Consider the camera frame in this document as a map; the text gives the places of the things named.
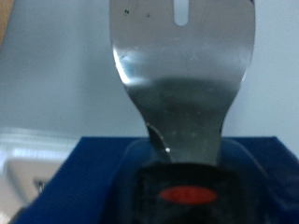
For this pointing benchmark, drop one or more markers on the black slotted spatula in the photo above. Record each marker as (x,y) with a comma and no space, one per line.
(183,93)

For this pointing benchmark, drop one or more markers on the blue spatula grip block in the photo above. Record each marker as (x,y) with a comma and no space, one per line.
(78,186)

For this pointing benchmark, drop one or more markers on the silver toaster oven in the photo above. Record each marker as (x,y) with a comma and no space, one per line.
(46,77)

